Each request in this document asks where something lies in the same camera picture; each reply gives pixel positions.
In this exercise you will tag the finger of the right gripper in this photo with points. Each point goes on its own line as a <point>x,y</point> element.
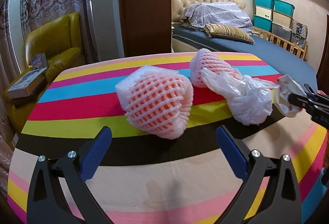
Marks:
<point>319,95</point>
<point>315,105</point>

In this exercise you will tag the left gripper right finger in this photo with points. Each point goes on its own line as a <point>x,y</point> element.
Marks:
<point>281,202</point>

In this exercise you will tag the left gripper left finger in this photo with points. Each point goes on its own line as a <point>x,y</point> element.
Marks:
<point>58,192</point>

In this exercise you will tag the white red wrapper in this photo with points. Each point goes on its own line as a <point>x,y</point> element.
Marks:
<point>286,87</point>

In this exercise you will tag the white plastic bag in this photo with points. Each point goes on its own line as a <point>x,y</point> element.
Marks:
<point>249,99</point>

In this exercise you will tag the pink foam fruit net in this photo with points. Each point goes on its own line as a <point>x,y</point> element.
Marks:
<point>156,100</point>

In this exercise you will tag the dark wooden room door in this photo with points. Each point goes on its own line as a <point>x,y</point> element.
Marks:
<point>323,70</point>

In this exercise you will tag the blue bed mattress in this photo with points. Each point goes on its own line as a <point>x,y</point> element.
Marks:
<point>280,59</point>

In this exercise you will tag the grey clear storage box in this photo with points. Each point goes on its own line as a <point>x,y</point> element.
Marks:
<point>281,31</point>

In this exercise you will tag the checkered black white bag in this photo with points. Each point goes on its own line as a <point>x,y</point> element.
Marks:
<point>299,33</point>

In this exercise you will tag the beige storage box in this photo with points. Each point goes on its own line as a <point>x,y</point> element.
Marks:
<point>282,19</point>

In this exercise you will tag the teal storage bin upper right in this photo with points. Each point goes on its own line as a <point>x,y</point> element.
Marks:
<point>284,7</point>

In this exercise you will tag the teal storage bin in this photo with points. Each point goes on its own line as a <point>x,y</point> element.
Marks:
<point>284,7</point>
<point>264,3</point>
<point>263,23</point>

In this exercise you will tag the striped colourful tablecloth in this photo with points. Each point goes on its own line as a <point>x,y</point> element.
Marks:
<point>147,179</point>

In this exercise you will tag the teal storage bin lower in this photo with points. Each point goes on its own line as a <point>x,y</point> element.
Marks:
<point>263,23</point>

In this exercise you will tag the white drawer storage box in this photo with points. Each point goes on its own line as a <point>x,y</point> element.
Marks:
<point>264,12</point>

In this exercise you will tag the teal storage bin upper left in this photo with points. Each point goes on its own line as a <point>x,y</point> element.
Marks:
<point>264,3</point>

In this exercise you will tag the striped gold pillow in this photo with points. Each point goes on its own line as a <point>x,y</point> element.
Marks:
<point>228,33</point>

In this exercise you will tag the flat box on armchair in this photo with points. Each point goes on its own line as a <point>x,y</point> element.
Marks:
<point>27,84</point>

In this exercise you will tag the small picture card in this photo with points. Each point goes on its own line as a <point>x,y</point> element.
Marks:
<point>39,61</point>

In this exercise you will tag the blue grey folded duvet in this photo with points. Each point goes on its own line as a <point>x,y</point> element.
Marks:
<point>221,12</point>

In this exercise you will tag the yellow leather armchair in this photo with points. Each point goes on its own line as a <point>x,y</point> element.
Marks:
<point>61,42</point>

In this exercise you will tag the dark wooden door panel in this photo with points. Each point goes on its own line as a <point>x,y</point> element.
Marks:
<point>145,26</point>

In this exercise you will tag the patterned lace curtain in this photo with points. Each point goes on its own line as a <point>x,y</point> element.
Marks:
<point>18,19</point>

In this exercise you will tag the wooden crib rail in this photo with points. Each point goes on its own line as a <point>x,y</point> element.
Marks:
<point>279,41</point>

